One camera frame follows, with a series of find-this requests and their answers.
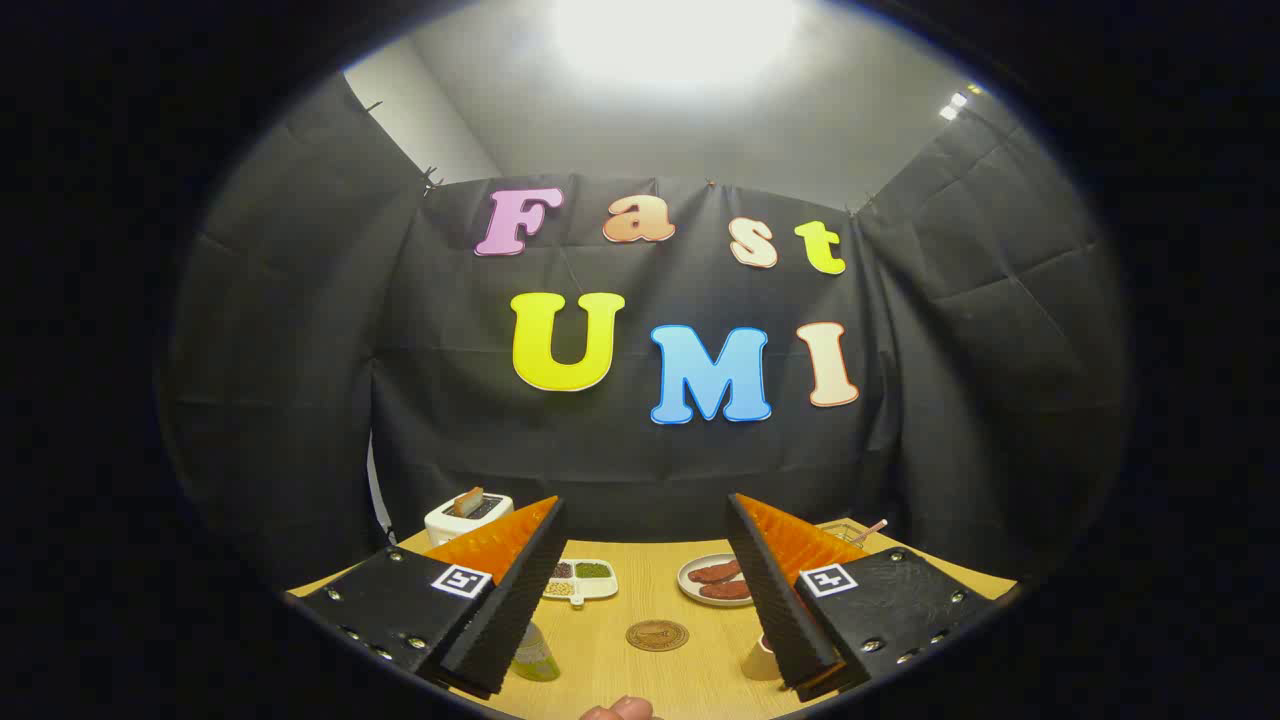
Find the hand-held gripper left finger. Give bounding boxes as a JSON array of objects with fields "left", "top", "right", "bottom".
[{"left": 285, "top": 495, "right": 569, "bottom": 699}]

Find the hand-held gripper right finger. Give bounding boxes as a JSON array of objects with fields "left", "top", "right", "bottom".
[{"left": 726, "top": 492, "right": 1021, "bottom": 703}]

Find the cream cup wooden handle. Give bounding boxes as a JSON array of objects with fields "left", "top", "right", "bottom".
[{"left": 740, "top": 635, "right": 786, "bottom": 683}]

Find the silver juice bottle green label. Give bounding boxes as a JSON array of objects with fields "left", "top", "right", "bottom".
[{"left": 510, "top": 622, "right": 562, "bottom": 683}]

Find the round wooden coaster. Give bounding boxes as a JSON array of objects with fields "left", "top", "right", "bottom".
[{"left": 626, "top": 619, "right": 690, "bottom": 653}]

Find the white divided dish with beans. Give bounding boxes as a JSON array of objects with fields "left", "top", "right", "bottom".
[{"left": 542, "top": 558, "right": 619, "bottom": 608}]

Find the white oval plate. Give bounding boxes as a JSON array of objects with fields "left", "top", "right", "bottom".
[{"left": 677, "top": 553, "right": 756, "bottom": 608}]

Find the white toaster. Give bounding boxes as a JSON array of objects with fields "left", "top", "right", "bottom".
[{"left": 424, "top": 490, "right": 515, "bottom": 547}]

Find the wooden table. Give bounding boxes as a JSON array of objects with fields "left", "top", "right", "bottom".
[{"left": 285, "top": 518, "right": 1021, "bottom": 720}]

